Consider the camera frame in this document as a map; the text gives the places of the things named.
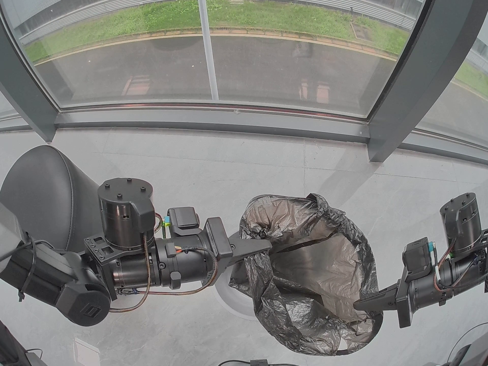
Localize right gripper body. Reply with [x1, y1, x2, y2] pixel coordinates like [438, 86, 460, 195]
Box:
[395, 262, 455, 329]

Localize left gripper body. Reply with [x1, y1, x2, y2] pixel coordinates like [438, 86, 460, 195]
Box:
[152, 217, 232, 290]

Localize black plastic bag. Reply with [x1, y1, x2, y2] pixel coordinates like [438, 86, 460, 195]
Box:
[229, 193, 384, 357]

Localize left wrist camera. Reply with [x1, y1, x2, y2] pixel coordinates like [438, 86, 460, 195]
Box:
[162, 206, 201, 240]

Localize window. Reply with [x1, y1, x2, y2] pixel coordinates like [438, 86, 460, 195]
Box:
[0, 0, 488, 167]

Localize white trash bin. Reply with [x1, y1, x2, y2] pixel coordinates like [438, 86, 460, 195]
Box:
[215, 277, 264, 322]

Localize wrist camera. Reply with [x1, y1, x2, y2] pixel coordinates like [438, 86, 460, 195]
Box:
[403, 237, 435, 274]
[162, 206, 201, 240]

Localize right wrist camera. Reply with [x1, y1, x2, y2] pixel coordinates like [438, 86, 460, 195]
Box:
[403, 237, 435, 274]

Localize dark grey round chair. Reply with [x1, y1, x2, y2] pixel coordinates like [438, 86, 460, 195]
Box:
[0, 145, 111, 255]

